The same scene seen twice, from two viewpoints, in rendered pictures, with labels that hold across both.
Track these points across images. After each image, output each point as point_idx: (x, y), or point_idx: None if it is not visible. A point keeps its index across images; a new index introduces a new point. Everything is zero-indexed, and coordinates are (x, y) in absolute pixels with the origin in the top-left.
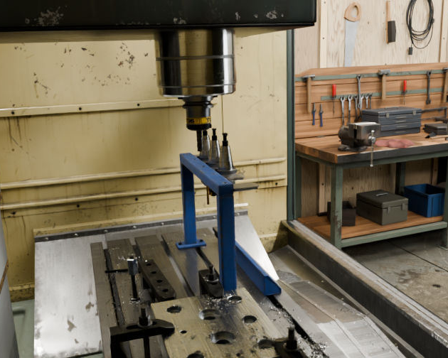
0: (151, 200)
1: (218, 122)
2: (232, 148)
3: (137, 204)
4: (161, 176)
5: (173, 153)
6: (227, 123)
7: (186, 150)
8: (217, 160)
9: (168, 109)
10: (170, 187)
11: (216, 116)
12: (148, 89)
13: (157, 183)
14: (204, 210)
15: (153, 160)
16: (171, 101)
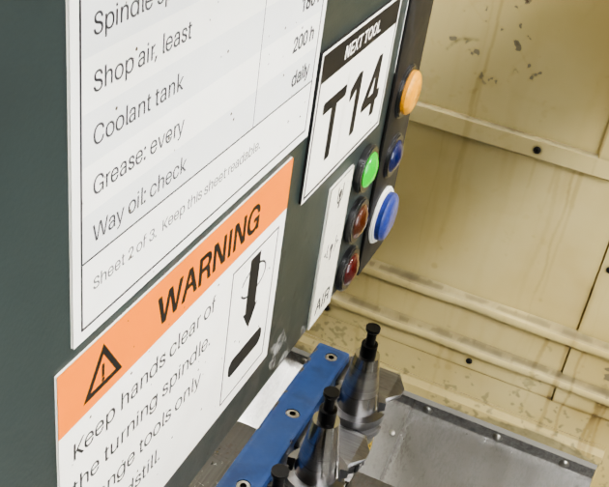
0: (360, 327)
1: (599, 230)
2: None
3: (326, 319)
4: (396, 287)
5: (445, 250)
6: None
7: (481, 259)
8: (310, 480)
9: (464, 140)
10: (410, 322)
11: (599, 211)
12: (423, 71)
13: (383, 299)
14: (478, 410)
15: (390, 244)
16: (473, 128)
